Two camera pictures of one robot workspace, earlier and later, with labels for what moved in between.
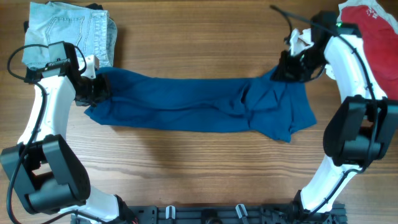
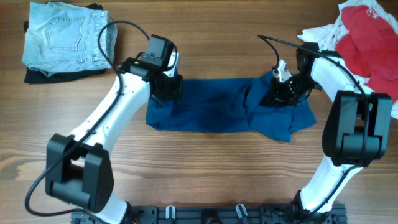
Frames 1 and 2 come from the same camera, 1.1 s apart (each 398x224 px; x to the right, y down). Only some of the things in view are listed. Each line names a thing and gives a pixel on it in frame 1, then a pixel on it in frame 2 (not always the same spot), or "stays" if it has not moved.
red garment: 380,41 stays
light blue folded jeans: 93,30 stays
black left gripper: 104,91 to 174,93
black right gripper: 283,71 to 276,98
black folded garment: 32,73 stays
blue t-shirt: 275,104 stays
